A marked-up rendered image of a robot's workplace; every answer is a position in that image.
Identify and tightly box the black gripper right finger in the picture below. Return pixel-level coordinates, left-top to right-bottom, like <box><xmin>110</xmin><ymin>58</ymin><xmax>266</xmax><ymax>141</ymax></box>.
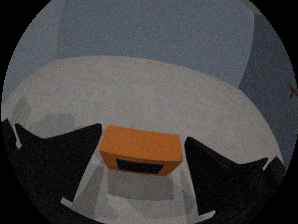
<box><xmin>184</xmin><ymin>137</ymin><xmax>269</xmax><ymax>216</ymax></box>

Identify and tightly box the orange block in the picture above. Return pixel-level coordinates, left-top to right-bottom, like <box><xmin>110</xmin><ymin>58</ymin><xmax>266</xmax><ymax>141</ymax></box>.
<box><xmin>98</xmin><ymin>125</ymin><xmax>184</xmax><ymax>176</ymax></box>

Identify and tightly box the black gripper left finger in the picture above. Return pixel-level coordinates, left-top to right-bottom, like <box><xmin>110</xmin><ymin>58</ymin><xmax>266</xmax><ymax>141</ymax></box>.
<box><xmin>15</xmin><ymin>123</ymin><xmax>102</xmax><ymax>202</ymax></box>

